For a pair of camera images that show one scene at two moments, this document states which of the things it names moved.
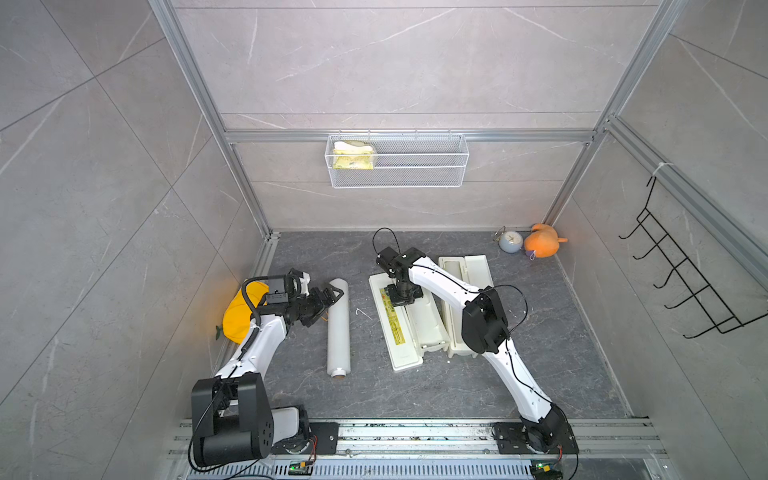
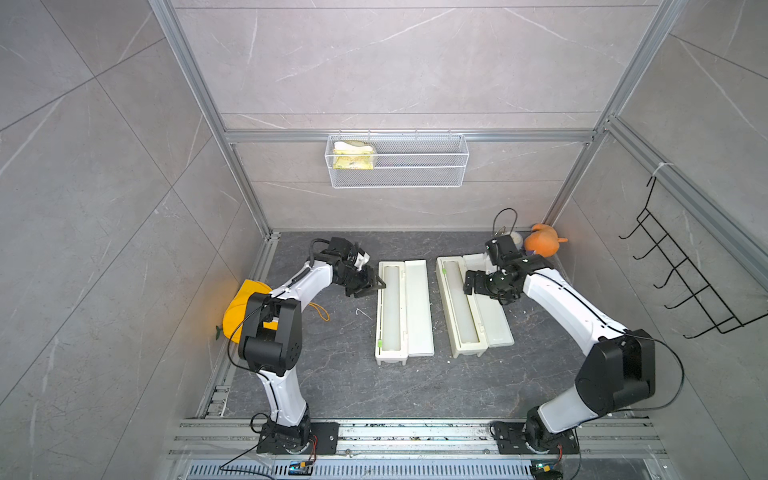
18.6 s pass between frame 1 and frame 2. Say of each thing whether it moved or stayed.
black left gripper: moved
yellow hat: stayed
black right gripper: moved
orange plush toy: stayed
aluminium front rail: stayed
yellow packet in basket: stayed
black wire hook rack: stayed
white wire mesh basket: stayed
